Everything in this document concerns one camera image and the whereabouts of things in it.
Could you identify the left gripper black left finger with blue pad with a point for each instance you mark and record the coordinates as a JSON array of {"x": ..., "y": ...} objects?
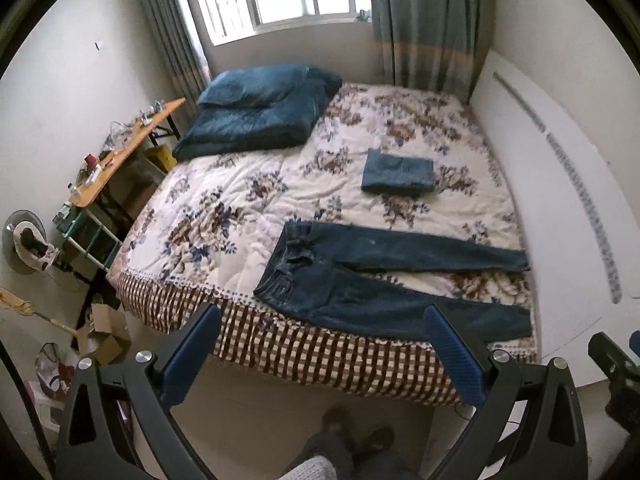
[{"x": 93, "y": 443}]

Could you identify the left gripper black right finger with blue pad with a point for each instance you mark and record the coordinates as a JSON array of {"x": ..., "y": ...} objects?
[{"x": 527, "y": 416}]

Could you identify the dark blue denim jeans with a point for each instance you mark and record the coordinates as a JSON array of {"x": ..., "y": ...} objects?
[{"x": 329, "y": 275}]

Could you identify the red white plastic bag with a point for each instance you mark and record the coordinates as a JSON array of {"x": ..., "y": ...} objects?
[{"x": 55, "y": 370}]

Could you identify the white board with grey strip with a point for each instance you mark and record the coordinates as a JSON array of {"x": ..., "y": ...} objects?
[{"x": 580, "y": 234}]

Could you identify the open cardboard box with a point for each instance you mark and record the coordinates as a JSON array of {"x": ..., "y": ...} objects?
[{"x": 104, "y": 337}]

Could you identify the operator's dark shoes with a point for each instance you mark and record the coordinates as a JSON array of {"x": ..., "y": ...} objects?
[{"x": 339, "y": 420}]

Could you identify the green white shelf rack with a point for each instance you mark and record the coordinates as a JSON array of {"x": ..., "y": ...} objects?
[{"x": 93, "y": 239}]

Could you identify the floral quilt bedspread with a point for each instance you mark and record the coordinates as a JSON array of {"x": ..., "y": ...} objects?
[{"x": 216, "y": 219}]

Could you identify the folded blue denim pants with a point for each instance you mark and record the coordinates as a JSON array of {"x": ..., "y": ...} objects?
[{"x": 395, "y": 175}]

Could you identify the yellow box under desk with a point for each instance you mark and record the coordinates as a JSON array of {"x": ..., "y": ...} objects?
[{"x": 161, "y": 157}]

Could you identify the wooden folding desk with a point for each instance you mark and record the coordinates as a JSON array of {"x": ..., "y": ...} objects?
[{"x": 142, "y": 130}]

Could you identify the dark blue folded duvet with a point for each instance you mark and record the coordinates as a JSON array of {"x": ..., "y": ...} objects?
[{"x": 285, "y": 124}]

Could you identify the right grey-green curtain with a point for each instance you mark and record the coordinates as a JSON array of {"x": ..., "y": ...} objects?
[{"x": 433, "y": 45}]

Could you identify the grey-green curtain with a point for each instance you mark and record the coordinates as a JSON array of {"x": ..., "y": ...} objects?
[
  {"x": 433, "y": 45},
  {"x": 176, "y": 36}
]

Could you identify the blue pillow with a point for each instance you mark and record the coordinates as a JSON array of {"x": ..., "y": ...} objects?
[{"x": 254, "y": 87}]

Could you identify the left grey-green curtain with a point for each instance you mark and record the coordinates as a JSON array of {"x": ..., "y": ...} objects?
[{"x": 176, "y": 36}]

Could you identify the wooden broom handle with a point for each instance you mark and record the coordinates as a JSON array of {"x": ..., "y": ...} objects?
[{"x": 23, "y": 307}]

